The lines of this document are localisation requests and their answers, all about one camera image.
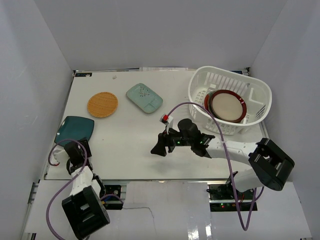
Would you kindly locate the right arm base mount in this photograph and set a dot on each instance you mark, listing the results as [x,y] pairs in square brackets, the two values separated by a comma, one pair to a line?
[221,198]

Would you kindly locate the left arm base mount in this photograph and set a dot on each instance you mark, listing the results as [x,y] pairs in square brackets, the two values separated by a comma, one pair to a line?
[112,196]

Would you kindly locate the dark teal square plate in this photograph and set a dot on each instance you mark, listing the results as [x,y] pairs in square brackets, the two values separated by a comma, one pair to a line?
[75,128]

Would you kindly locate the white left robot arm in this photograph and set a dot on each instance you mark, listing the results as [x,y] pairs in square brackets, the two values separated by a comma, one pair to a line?
[83,207]

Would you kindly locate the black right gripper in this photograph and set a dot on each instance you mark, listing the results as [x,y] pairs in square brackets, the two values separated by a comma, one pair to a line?
[164,140]

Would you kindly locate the red rimmed beige bowl plate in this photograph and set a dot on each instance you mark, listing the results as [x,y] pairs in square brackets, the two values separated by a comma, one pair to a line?
[228,106]

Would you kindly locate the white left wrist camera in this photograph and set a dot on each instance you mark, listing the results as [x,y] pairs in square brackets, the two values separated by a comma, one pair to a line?
[58,156]

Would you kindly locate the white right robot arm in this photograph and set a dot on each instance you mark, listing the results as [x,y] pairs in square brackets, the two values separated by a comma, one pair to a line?
[269,165]

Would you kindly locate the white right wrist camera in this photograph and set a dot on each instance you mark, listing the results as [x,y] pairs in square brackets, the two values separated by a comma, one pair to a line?
[168,121]

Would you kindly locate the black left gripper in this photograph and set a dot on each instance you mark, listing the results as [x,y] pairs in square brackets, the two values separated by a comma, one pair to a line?
[83,149]

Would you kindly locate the red and teal floral plate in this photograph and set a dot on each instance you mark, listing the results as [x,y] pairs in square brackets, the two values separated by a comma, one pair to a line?
[206,103]

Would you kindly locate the light teal rectangular plate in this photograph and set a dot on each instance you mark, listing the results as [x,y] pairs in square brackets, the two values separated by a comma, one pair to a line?
[145,98]

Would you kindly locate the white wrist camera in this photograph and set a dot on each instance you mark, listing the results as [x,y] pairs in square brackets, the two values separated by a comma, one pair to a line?
[58,156]
[168,121]

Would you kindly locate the orange woven round plate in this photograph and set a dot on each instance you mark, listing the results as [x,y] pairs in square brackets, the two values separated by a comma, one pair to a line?
[102,104]

